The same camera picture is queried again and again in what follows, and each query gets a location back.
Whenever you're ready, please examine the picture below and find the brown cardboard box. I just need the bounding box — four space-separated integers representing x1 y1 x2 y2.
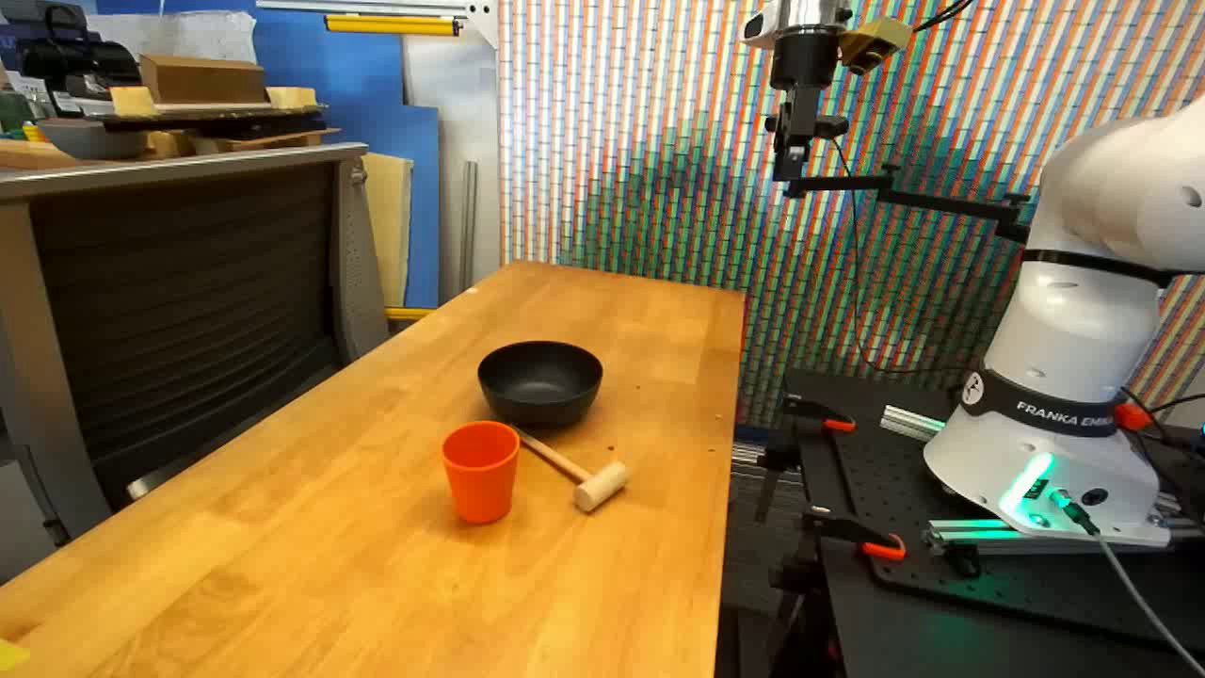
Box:
136 51 270 110

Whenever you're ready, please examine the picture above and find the silver aluminium bar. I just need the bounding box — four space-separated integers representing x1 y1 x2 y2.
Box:
878 398 949 443

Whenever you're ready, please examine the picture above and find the black bag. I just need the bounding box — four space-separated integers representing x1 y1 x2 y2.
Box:
14 0 145 92

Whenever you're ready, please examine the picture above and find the black bowl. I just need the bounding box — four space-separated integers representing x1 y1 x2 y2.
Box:
473 338 606 428

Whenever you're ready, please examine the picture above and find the small wooden mallet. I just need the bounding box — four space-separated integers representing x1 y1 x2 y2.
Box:
516 428 634 517

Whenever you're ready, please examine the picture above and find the orange plastic cup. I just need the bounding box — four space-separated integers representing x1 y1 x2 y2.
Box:
438 418 525 526

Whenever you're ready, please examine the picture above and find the blue board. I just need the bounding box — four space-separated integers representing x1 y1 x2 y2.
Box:
250 4 445 313

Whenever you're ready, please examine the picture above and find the yellow bar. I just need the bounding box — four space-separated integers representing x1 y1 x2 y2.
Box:
322 11 463 43

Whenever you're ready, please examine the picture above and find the red connector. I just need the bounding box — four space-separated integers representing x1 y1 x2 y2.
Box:
1110 398 1160 436

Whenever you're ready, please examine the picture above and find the light wooden board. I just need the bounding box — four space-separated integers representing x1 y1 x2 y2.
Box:
359 151 418 313

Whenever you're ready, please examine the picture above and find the black tripod stand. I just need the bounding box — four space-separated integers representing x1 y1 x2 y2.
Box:
751 436 841 678

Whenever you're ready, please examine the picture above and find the white cable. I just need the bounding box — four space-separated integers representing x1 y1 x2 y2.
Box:
1090 526 1205 678

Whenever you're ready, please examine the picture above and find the black clamp with orange handle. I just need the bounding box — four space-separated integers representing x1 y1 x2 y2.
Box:
783 392 861 439
801 503 911 570

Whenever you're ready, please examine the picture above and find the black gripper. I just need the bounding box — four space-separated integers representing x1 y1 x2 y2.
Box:
766 25 842 183

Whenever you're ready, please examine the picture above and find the black articulated camera mount arm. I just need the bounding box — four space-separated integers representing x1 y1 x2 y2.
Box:
780 114 1037 246

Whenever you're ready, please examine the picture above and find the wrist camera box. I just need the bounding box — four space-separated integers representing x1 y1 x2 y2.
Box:
836 14 914 74

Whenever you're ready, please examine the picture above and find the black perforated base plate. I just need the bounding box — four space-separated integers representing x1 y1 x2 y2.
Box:
787 369 1205 678

